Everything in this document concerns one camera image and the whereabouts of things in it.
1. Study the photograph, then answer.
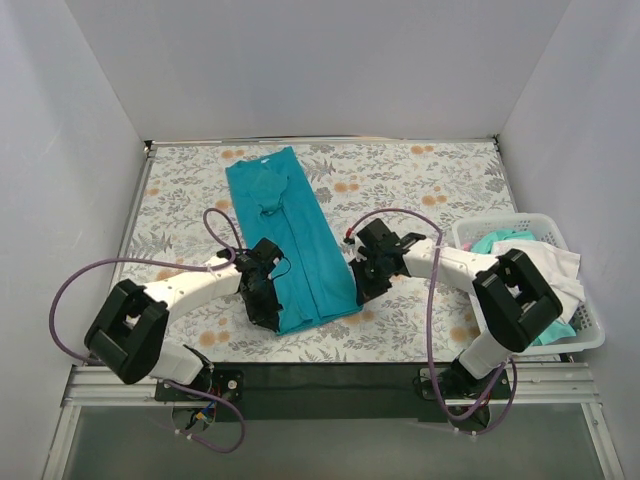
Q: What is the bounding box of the floral patterned table mat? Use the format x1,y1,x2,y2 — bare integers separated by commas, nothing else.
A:
117,142,514,362

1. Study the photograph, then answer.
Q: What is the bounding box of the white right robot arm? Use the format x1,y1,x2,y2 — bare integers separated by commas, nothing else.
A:
345,219,563,398

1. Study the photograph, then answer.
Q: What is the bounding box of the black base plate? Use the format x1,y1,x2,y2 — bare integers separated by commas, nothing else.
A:
154,362,514,424

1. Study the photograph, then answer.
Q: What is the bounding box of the teal t-shirt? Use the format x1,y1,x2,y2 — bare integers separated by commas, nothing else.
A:
226,147,362,335

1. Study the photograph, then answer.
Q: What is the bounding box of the white plastic laundry basket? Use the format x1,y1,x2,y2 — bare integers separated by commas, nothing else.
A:
452,213,605,356

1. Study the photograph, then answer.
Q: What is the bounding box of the white t-shirt in basket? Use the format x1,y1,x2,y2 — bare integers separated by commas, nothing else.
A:
491,239,586,324

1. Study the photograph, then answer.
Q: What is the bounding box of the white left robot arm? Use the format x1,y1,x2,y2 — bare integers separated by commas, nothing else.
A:
84,238,284,393

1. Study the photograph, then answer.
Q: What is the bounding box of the aluminium frame rail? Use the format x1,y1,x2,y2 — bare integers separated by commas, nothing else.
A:
63,362,600,406

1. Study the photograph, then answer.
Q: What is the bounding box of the mint green shirt in basket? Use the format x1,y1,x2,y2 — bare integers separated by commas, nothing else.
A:
471,229,576,346

